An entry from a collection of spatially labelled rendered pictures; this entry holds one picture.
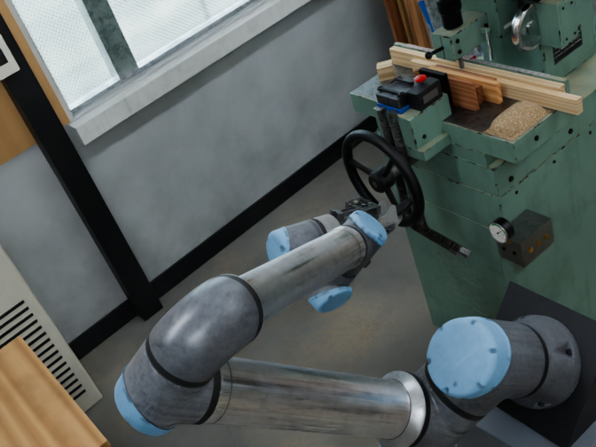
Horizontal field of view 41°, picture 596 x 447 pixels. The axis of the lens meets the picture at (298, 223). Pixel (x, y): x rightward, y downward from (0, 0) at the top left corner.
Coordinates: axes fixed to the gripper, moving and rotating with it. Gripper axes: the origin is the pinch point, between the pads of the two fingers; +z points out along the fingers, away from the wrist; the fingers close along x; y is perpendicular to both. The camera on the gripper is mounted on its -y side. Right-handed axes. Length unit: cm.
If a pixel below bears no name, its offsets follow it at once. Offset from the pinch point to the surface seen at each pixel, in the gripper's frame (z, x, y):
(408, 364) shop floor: 32, 27, -70
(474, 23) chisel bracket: 31, 7, 43
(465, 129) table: 17.6, -4.0, 20.8
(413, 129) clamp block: 8.0, 3.9, 20.6
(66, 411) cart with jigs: -74, 47, -53
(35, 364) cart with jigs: -74, 74, -53
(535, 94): 31.0, -13.3, 29.1
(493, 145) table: 18.3, -12.7, 18.8
